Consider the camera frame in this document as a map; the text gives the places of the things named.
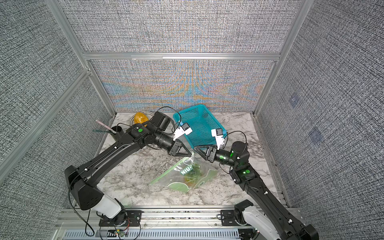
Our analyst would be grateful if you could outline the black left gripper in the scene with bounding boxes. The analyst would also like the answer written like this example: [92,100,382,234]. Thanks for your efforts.
[154,131,193,157]

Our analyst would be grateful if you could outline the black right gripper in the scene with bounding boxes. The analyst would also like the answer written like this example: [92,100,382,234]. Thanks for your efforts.
[196,145,241,172]

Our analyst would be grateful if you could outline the clear zip-top bag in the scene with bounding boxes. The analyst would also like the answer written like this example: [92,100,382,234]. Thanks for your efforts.
[151,155,218,193]

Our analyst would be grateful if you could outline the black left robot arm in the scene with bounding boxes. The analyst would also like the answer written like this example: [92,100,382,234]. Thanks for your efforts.
[65,112,192,225]

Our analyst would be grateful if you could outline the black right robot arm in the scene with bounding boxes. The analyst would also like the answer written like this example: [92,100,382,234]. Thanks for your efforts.
[194,141,319,240]

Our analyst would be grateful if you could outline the teal plastic basket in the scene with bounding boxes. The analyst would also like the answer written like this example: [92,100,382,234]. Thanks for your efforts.
[173,105,227,148]

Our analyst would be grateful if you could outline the white patterned bowl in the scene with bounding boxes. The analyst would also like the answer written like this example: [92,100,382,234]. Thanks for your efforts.
[129,111,154,126]

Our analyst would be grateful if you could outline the orange fruit in bowl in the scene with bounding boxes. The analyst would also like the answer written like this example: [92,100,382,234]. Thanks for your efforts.
[134,112,149,124]

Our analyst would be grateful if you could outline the black cup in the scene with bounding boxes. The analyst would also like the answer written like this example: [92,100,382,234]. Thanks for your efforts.
[111,126,124,142]

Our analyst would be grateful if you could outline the pink stick in cup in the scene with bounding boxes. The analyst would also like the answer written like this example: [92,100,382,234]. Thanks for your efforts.
[95,120,117,134]

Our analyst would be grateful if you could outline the dark green stick in cup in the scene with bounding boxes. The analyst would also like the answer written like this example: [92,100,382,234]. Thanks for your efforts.
[92,129,113,134]

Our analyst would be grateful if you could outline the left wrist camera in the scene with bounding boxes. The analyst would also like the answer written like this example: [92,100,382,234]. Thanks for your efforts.
[173,123,193,141]

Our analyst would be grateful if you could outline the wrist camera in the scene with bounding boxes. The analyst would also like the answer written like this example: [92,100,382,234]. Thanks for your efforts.
[173,123,193,141]
[211,128,225,150]

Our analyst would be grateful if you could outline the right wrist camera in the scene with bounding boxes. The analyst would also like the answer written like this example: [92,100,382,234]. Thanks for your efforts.
[211,128,225,150]

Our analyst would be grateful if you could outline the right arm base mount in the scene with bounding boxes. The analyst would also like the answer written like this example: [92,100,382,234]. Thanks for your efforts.
[220,210,248,227]

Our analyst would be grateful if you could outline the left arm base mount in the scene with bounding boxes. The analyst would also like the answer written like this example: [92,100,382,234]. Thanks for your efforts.
[99,210,143,227]

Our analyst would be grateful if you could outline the white slotted cable duct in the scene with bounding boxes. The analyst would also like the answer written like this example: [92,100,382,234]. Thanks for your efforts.
[62,229,241,240]

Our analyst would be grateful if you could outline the aluminium front rail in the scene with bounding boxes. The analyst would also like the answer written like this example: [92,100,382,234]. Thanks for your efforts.
[53,206,307,230]

